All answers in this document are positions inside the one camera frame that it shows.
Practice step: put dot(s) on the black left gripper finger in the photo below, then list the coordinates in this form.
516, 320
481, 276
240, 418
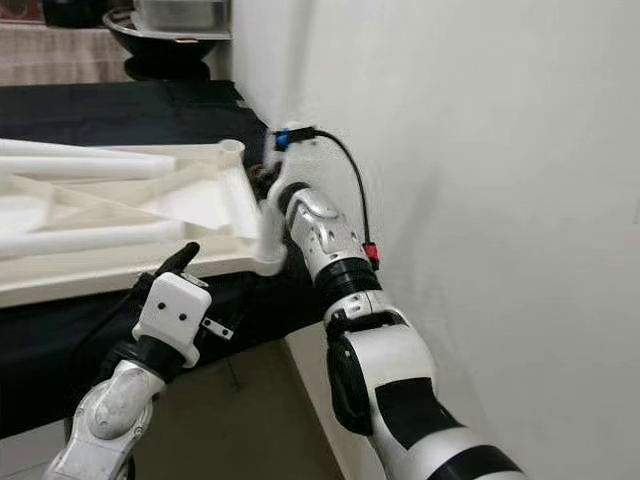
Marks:
180, 258

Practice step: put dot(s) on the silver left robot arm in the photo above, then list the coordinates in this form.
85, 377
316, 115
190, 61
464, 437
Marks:
115, 410

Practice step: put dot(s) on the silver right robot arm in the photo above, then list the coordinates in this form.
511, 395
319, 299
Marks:
320, 225

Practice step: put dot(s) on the white plastic children table top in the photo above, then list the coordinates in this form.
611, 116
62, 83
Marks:
120, 265

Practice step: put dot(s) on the black tablecloth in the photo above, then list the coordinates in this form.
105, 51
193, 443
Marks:
60, 360

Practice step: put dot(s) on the large black bowl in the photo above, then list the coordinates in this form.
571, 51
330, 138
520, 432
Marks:
160, 55

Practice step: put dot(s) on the beige cloth covered shelf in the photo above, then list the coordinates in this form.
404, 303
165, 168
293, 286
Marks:
60, 55

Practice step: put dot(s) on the red printed box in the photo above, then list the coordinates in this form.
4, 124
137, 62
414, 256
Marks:
20, 8

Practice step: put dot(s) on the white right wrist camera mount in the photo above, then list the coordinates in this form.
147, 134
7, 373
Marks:
285, 165

